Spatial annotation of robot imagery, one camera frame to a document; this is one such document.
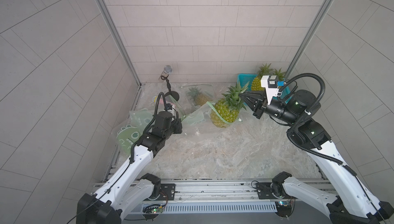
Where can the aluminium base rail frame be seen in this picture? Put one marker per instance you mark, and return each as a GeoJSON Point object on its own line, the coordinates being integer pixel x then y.
{"type": "Point", "coordinates": [216, 196]}

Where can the aluminium corner post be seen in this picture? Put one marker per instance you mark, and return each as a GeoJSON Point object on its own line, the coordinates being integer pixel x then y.
{"type": "Point", "coordinates": [324, 8]}
{"type": "Point", "coordinates": [116, 36]}

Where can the green pineapple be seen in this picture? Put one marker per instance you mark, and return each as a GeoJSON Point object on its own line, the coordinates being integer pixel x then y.
{"type": "Point", "coordinates": [226, 110]}
{"type": "Point", "coordinates": [197, 96]}

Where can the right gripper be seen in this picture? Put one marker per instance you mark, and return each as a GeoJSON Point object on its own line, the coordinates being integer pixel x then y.
{"type": "Point", "coordinates": [259, 105]}

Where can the circuit board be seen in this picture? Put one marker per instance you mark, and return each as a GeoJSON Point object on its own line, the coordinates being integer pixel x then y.
{"type": "Point", "coordinates": [153, 209]}
{"type": "Point", "coordinates": [284, 209]}

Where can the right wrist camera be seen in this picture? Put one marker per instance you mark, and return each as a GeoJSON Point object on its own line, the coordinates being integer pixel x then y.
{"type": "Point", "coordinates": [271, 84]}

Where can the zip-top bag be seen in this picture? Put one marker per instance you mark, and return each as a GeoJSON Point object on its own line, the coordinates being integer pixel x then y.
{"type": "Point", "coordinates": [205, 88]}
{"type": "Point", "coordinates": [127, 136]}
{"type": "Point", "coordinates": [141, 118]}
{"type": "Point", "coordinates": [206, 119]}

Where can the black microphone stand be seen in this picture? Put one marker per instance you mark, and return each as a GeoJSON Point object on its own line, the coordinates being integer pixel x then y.
{"type": "Point", "coordinates": [175, 95]}

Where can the pink toy microphone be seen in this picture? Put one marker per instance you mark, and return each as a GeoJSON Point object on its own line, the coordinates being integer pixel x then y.
{"type": "Point", "coordinates": [161, 101]}

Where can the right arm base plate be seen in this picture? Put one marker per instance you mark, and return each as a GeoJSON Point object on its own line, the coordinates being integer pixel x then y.
{"type": "Point", "coordinates": [269, 191]}

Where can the left circuit board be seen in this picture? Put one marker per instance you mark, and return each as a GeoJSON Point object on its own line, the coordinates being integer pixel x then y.
{"type": "Point", "coordinates": [153, 209]}

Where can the orange pineapple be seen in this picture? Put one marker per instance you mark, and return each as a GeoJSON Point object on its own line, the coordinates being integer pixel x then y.
{"type": "Point", "coordinates": [280, 74]}

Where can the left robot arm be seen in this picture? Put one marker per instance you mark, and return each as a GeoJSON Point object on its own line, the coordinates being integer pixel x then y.
{"type": "Point", "coordinates": [114, 201]}

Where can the yellow pineapple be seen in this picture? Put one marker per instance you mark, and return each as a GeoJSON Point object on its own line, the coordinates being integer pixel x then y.
{"type": "Point", "coordinates": [263, 71]}

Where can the teal plastic basket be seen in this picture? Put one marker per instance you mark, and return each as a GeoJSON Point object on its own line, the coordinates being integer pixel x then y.
{"type": "Point", "coordinates": [248, 78]}

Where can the left aluminium corner post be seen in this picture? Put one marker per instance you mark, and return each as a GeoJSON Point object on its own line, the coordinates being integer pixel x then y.
{"type": "Point", "coordinates": [116, 36]}

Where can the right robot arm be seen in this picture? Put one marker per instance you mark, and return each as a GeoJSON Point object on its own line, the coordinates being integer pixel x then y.
{"type": "Point", "coordinates": [352, 203]}

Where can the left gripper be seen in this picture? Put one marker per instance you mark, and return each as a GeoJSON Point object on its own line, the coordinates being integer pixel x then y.
{"type": "Point", "coordinates": [176, 123]}

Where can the right circuit board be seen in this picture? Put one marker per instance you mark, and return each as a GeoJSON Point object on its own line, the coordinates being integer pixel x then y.
{"type": "Point", "coordinates": [284, 209]}

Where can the right aluminium corner post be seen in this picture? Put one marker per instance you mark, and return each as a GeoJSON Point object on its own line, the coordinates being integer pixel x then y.
{"type": "Point", "coordinates": [324, 8]}

